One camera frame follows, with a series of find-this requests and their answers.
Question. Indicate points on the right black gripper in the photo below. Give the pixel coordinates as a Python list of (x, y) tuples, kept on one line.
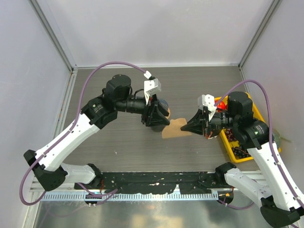
[(199, 123)]

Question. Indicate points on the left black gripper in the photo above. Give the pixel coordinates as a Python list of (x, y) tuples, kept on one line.
[(153, 114)]

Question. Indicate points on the blue plastic coffee dripper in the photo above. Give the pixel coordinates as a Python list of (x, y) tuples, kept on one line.
[(164, 104)]

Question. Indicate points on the brown paper coffee filter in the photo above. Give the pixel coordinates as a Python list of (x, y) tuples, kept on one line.
[(173, 130)]

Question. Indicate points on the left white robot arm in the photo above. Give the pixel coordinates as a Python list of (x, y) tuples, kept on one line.
[(48, 162)]

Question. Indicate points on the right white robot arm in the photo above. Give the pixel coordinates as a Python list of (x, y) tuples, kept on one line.
[(280, 202)]

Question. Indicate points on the orange coffee filter box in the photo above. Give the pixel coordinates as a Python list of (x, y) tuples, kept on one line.
[(211, 135)]

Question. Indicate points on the dark glass carafe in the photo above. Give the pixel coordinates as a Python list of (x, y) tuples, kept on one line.
[(157, 129)]

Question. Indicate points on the red apple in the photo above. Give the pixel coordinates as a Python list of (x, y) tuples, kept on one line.
[(221, 107)]

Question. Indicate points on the red grape bunch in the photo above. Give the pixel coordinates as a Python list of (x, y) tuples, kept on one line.
[(229, 135)]

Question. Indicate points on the dark grape bunch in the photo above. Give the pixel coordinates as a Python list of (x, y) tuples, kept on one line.
[(240, 152)]

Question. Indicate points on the yellow plastic tray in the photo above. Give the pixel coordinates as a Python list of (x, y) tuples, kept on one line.
[(228, 145)]

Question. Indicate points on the green netted melon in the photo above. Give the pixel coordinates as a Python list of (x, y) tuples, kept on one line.
[(277, 139)]

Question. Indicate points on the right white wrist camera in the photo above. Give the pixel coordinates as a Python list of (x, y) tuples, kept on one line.
[(207, 102)]

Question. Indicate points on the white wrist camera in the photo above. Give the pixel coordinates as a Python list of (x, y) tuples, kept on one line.
[(207, 102), (151, 86)]

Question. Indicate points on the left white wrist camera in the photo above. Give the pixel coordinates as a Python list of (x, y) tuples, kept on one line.
[(151, 86)]

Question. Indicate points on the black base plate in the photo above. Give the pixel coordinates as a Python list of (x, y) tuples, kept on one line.
[(189, 182)]

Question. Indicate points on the slotted cable duct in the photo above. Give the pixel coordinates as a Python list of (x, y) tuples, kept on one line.
[(84, 196)]

